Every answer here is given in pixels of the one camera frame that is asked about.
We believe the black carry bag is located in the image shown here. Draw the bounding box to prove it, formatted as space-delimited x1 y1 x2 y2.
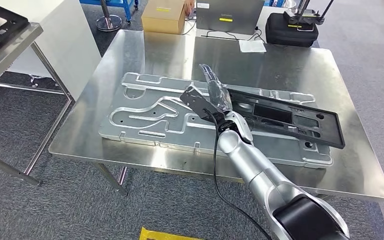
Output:
265 12 320 48

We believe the brown cardboard box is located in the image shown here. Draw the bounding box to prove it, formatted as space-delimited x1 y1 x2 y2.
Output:
141 0 187 35

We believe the white cabinet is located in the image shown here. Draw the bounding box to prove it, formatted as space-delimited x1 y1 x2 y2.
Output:
0 0 102 101

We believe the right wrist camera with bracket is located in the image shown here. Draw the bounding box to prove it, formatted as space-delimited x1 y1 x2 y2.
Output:
179 83 228 124

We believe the grey laptop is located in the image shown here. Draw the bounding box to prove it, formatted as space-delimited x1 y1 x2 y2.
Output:
195 0 266 36

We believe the white paper sheet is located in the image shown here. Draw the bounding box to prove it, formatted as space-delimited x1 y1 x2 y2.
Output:
238 39 267 54

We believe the stainless steel table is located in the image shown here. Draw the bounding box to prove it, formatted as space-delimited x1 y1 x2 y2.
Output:
0 21 75 186
48 29 384 201

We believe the blue metal shelf rack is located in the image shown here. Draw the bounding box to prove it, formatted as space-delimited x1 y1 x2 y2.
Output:
79 0 140 25

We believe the black plastic frame part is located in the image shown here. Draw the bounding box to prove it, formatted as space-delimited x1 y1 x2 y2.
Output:
225 87 346 150
0 5 30 64

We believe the black device with handles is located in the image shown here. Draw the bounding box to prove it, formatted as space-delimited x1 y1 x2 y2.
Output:
283 0 335 32

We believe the grey metal fixture plate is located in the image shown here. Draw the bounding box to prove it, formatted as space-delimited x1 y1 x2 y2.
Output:
98 72 334 169

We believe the chrome stanchion post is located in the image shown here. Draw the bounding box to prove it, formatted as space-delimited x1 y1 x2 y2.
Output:
95 0 123 33

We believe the chrome chair base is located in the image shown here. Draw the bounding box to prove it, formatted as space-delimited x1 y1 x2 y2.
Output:
28 74 60 89

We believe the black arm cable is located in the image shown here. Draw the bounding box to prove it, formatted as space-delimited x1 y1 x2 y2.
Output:
211 112 274 240

